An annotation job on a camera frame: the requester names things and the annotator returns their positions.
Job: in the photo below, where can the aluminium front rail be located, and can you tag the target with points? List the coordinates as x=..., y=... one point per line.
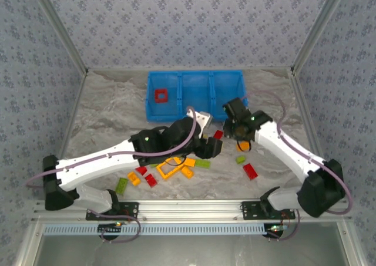
x=188, y=208

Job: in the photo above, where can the blue three-compartment plastic bin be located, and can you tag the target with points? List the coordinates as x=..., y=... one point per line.
x=194, y=87

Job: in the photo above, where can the small yellow lego piece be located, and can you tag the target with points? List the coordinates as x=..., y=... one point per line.
x=205, y=136

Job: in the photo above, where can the aluminium rail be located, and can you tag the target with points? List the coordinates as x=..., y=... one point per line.
x=307, y=116
x=73, y=113
x=188, y=208

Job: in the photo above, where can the orange lego brick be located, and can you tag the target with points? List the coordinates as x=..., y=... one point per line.
x=133, y=178
x=243, y=145
x=188, y=173

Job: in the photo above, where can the aluminium right frame post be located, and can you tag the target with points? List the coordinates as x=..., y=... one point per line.
x=318, y=28

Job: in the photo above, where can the red square lego frame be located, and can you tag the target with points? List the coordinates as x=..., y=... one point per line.
x=157, y=96

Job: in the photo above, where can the green flat lego plate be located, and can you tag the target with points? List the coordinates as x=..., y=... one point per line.
x=202, y=163

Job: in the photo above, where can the aluminium left frame leg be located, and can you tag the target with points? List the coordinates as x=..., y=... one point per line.
x=26, y=242

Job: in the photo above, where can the aluminium right side rail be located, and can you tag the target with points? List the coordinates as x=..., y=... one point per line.
x=307, y=116

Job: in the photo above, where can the small green lego brick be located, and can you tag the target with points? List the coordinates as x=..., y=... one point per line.
x=154, y=165
x=241, y=159

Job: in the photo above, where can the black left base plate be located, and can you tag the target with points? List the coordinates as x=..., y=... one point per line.
x=130, y=208

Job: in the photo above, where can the aluminium frame post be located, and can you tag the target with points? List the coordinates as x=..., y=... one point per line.
x=318, y=28
x=60, y=28

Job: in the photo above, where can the aluminium frame leg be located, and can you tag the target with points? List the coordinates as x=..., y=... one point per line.
x=26, y=242
x=351, y=242

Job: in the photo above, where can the right controller board with LED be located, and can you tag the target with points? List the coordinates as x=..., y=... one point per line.
x=274, y=229

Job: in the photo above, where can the left controller board with LED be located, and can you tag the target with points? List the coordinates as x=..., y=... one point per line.
x=110, y=228

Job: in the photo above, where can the small red lego brick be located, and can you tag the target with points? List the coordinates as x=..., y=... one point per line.
x=141, y=170

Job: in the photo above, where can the yellow rectangular lego frame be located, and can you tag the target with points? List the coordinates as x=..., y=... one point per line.
x=163, y=173

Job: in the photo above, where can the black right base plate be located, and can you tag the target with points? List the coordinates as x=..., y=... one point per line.
x=249, y=210

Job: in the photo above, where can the controller board with led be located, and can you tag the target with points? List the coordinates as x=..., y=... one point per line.
x=110, y=228
x=274, y=229

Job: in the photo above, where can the aluminium left frame post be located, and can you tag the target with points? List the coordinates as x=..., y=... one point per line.
x=60, y=28

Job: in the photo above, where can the aluminium left side rail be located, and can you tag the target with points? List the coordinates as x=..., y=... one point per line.
x=73, y=113

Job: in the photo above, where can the aluminium right frame leg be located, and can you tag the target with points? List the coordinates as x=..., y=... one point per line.
x=351, y=242

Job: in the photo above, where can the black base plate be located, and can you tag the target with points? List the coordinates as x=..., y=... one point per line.
x=249, y=210
x=130, y=208

